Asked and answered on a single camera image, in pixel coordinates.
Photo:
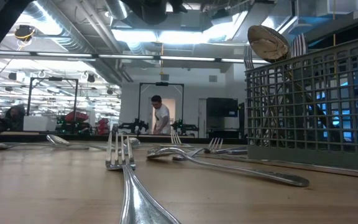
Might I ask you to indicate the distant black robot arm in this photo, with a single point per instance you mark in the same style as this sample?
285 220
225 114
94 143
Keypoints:
132 126
186 127

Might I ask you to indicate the grey ceiling box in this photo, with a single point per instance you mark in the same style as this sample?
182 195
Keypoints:
190 18

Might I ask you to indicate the long ceiling light strip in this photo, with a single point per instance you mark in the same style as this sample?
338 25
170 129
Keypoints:
182 58

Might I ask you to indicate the person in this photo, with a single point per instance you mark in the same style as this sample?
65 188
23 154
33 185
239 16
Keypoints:
15 116
162 115

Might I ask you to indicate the black cabinet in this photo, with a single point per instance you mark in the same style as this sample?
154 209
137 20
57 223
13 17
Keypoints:
222 115

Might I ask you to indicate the red equipment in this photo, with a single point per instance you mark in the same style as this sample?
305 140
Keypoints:
103 126
76 116

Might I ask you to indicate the white box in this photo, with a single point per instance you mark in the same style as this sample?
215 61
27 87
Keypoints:
39 124

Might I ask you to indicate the grey mesh cutlery caddy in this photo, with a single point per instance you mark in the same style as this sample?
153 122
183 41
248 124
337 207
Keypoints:
291 161

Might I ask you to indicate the silver ventilation duct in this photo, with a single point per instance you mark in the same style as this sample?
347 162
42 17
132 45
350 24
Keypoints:
64 28
117 9

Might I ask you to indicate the black gantry frame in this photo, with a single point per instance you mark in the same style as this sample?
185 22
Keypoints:
75 93
140 102

